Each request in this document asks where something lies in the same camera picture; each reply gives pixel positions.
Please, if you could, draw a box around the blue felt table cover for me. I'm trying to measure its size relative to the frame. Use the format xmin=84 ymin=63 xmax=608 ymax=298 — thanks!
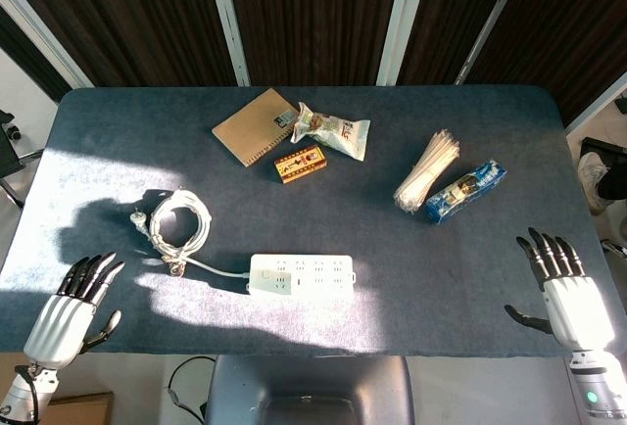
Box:
xmin=0 ymin=84 xmax=627 ymax=360

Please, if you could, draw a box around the dark slatted partition panel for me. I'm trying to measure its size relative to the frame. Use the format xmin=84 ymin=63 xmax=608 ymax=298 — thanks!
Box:
xmin=0 ymin=0 xmax=236 ymax=88
xmin=0 ymin=3 xmax=72 ymax=103
xmin=222 ymin=0 xmax=406 ymax=87
xmin=396 ymin=0 xmax=533 ymax=86
xmin=464 ymin=0 xmax=627 ymax=127

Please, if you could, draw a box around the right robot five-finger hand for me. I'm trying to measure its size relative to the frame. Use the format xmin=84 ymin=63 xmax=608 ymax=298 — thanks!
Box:
xmin=504 ymin=227 xmax=616 ymax=353

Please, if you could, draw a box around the white cable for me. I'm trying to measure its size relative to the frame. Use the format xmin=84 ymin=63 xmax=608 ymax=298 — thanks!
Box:
xmin=129 ymin=189 xmax=252 ymax=280

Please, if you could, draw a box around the brown cardboard box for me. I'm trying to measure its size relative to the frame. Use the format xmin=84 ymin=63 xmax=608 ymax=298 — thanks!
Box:
xmin=46 ymin=392 xmax=115 ymax=425

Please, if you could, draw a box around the brown spiral notebook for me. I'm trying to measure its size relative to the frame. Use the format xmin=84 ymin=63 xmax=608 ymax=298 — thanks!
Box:
xmin=211 ymin=86 xmax=301 ymax=168

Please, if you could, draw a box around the small red yellow box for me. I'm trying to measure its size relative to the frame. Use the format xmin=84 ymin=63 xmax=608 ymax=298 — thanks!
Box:
xmin=273 ymin=145 xmax=328 ymax=184

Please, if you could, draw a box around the white power strip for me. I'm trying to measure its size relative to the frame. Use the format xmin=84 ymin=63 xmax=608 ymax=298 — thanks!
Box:
xmin=246 ymin=253 xmax=357 ymax=298

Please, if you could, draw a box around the blue cookie package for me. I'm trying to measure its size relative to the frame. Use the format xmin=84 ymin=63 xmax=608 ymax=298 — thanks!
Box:
xmin=424 ymin=159 xmax=508 ymax=225

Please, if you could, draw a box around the dark trouser leg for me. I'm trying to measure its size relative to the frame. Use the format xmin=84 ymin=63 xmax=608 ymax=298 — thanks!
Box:
xmin=595 ymin=163 xmax=627 ymax=201

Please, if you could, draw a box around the white snack bag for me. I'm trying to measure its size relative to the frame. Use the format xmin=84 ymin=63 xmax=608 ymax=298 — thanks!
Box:
xmin=289 ymin=101 xmax=372 ymax=162

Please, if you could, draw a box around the bundle of wrapped chopsticks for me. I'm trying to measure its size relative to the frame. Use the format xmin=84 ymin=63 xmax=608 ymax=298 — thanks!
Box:
xmin=393 ymin=129 xmax=462 ymax=215

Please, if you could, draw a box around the white sneaker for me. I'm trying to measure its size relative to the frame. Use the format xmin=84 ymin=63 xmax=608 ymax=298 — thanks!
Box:
xmin=576 ymin=151 xmax=608 ymax=215

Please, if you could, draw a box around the black floor cable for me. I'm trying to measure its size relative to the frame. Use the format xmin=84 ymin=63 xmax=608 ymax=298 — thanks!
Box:
xmin=167 ymin=355 xmax=217 ymax=419

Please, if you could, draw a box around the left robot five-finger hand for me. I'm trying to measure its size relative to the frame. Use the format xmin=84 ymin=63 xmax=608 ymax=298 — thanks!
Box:
xmin=23 ymin=252 xmax=126 ymax=370

